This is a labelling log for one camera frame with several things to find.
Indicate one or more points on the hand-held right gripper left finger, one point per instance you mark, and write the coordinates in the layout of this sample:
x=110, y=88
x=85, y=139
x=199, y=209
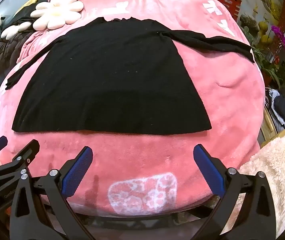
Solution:
x=78, y=165

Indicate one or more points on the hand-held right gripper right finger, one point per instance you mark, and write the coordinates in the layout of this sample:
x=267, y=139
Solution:
x=207, y=166

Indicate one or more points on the black sweater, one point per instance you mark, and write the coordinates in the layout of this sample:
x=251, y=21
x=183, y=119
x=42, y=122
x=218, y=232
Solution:
x=112, y=80

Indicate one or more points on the pile of dark clothes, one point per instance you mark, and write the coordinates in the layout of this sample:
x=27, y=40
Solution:
x=281, y=110

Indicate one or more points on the pink printed blanket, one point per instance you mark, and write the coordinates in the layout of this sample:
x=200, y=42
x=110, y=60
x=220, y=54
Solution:
x=220, y=100

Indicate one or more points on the cream fluffy blanket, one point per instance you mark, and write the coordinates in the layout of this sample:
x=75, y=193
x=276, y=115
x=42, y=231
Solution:
x=277, y=167

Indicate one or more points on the dark brown puffer jacket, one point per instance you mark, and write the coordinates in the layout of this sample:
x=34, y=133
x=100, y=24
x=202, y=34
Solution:
x=6, y=52

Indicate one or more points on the small daisy flower cushion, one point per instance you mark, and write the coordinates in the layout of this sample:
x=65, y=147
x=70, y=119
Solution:
x=16, y=30

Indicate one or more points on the green potted plant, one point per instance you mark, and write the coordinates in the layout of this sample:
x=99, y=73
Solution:
x=265, y=60

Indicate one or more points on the large daisy flower cushion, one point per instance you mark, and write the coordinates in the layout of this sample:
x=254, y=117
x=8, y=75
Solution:
x=56, y=11

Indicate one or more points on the yellow cushion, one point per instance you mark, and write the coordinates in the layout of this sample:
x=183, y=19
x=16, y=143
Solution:
x=28, y=3

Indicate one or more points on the purple orchid flowers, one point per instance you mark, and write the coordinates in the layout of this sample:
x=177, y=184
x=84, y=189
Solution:
x=283, y=40

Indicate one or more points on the gold frame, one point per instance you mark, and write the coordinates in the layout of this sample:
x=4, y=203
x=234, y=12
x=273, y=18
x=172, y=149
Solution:
x=268, y=125

